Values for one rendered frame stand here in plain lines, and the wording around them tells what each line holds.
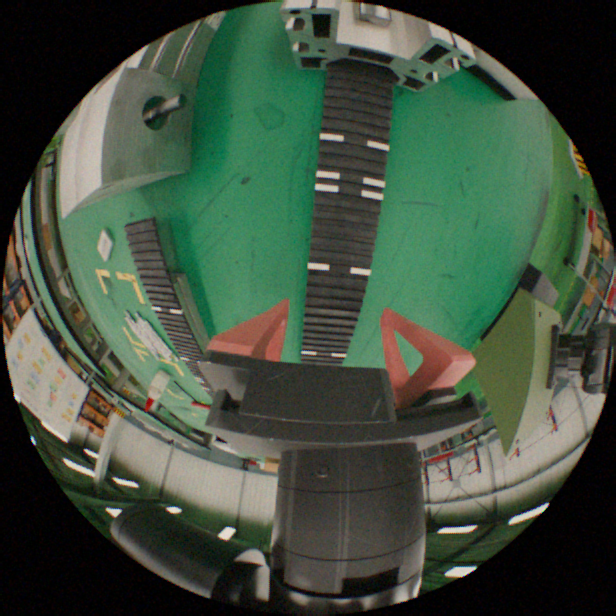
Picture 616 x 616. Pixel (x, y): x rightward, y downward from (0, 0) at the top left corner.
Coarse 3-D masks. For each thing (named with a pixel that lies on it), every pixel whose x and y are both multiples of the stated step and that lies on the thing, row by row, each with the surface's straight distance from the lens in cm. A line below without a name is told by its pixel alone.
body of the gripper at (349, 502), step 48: (240, 432) 6; (288, 432) 5; (336, 432) 5; (384, 432) 6; (432, 432) 7; (288, 480) 7; (336, 480) 6; (384, 480) 6; (288, 528) 7; (336, 528) 6; (384, 528) 6; (288, 576) 8; (336, 576) 7; (384, 576) 8
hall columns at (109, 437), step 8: (576, 152) 338; (576, 160) 341; (584, 168) 347; (128, 392) 802; (112, 416) 815; (120, 416) 804; (112, 424) 806; (112, 432) 825; (104, 440) 822; (112, 440) 829; (104, 448) 818; (104, 456) 842; (96, 464) 852; (104, 464) 855; (96, 472) 856; (104, 472) 858; (96, 480) 863; (96, 488) 872; (96, 496) 885
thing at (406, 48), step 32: (288, 0) 14; (320, 0) 14; (288, 32) 15; (320, 32) 16; (352, 32) 17; (384, 32) 18; (416, 32) 17; (448, 32) 16; (320, 64) 19; (384, 64) 17; (416, 64) 17; (448, 64) 16
